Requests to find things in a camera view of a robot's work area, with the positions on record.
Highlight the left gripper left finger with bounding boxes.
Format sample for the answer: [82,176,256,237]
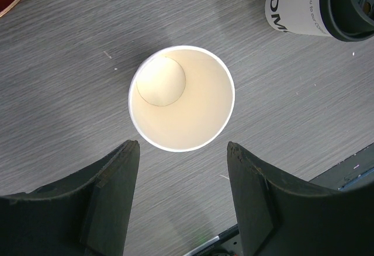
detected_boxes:
[1,140,140,255]

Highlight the white paper cup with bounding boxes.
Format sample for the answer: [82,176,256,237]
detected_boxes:
[265,0,331,37]
[128,45,236,153]

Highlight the black cup lid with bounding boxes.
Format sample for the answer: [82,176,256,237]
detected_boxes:
[319,0,373,42]

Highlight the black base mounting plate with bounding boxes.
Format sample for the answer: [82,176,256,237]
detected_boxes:
[183,143,374,256]

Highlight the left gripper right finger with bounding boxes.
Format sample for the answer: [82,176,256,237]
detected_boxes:
[227,141,374,256]

